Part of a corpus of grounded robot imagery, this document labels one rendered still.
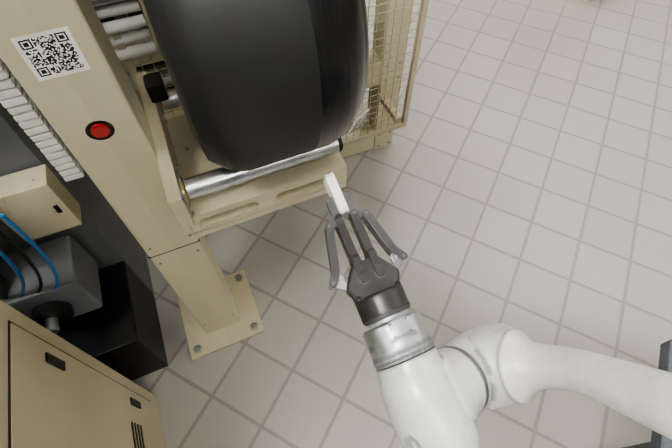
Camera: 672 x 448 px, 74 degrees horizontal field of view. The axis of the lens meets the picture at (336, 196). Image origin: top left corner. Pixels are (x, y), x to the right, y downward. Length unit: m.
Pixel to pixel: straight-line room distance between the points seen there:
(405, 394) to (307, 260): 1.26
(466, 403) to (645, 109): 2.36
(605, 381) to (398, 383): 0.24
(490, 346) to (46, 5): 0.78
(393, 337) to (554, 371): 0.21
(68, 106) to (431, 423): 0.72
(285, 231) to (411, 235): 0.53
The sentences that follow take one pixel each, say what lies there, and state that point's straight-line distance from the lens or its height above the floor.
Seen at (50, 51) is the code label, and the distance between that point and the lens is 0.79.
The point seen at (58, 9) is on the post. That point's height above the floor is 1.28.
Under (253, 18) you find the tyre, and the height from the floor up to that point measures 1.31.
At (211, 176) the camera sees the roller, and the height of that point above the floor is 0.92.
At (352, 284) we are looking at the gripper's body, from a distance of 0.66.
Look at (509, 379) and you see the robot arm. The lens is 0.71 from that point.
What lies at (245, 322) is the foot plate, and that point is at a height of 0.01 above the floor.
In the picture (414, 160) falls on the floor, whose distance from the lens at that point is 2.15.
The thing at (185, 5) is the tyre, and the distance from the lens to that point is 0.61.
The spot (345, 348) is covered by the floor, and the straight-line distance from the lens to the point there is 1.70.
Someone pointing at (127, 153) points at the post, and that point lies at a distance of 0.94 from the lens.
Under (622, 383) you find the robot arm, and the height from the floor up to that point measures 1.15.
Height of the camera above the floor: 1.63
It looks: 55 degrees down
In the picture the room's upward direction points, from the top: straight up
